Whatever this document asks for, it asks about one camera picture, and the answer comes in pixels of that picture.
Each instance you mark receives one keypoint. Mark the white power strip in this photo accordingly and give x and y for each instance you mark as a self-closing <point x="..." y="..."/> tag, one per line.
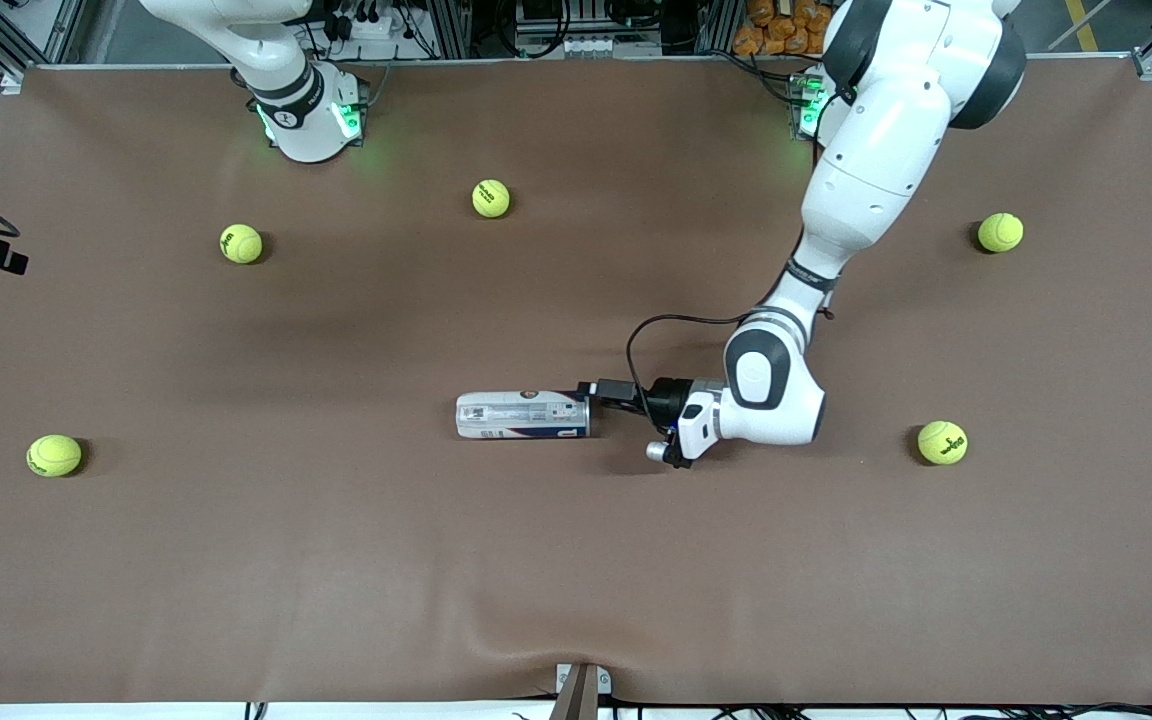
<point x="371" y="25"/>

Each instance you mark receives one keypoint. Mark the brown table mat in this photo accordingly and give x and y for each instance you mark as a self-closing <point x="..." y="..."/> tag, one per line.
<point x="576" y="550"/>

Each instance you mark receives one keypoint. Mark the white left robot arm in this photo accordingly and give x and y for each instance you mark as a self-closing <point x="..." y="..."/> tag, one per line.
<point x="876" y="150"/>

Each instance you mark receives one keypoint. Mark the metal table clamp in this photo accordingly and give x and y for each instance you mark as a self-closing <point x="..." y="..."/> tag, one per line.
<point x="576" y="700"/>

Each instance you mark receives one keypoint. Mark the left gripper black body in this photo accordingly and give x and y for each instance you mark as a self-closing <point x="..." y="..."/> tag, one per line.
<point x="663" y="397"/>

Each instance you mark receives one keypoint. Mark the grey electronics box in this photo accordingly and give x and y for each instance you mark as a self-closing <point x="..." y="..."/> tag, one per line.
<point x="586" y="40"/>

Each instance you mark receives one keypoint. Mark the yellow tennis ball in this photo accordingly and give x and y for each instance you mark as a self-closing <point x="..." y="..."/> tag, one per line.
<point x="491" y="198"/>
<point x="241" y="243"/>
<point x="54" y="455"/>
<point x="1000" y="232"/>
<point x="942" y="442"/>

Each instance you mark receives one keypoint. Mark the clear tennis ball can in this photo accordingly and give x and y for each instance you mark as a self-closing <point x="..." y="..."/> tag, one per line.
<point x="521" y="415"/>

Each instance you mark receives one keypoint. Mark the bag of orange items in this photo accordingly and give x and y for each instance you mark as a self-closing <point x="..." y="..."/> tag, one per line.
<point x="776" y="30"/>

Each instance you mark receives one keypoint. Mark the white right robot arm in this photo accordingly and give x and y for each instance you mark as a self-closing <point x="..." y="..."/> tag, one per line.
<point x="301" y="125"/>

